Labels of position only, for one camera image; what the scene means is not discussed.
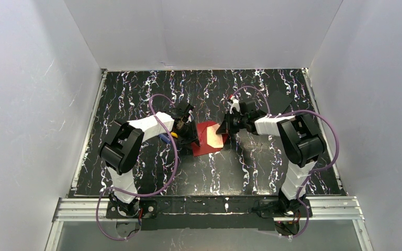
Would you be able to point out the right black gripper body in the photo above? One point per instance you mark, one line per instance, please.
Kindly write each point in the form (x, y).
(229, 123)

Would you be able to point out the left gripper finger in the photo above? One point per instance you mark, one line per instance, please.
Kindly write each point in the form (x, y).
(183, 142)
(190, 130)

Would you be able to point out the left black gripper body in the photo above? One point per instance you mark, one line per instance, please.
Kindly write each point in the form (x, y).
(190, 128)

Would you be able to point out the beige letter paper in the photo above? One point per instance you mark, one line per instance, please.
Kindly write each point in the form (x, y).
(213, 139)

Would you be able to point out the red envelope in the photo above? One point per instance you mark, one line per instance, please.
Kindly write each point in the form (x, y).
(204, 147)

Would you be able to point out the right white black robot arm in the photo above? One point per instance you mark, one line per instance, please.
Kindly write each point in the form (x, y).
(301, 140)

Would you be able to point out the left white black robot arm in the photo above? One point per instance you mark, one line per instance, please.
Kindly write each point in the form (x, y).
(121, 146)

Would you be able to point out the black flat plate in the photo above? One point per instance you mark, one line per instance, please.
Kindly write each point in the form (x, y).
(278, 102)

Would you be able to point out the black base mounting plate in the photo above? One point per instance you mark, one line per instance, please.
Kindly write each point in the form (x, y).
(212, 212)

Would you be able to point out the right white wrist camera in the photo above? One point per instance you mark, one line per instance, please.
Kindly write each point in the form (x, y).
(233, 105)

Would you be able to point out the aluminium frame rail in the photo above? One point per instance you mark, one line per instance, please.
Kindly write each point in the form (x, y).
(322, 207)

